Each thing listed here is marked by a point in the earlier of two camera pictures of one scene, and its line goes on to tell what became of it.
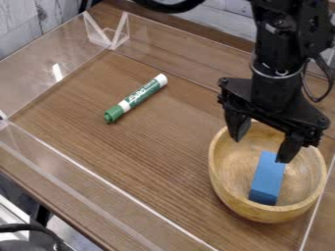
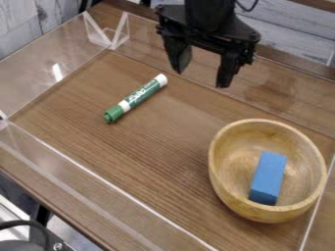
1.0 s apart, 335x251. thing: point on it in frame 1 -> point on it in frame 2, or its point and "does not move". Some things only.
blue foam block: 267,179 does not move
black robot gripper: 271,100 -> 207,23
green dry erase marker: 114,111 does not move
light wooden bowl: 232,163 does not move
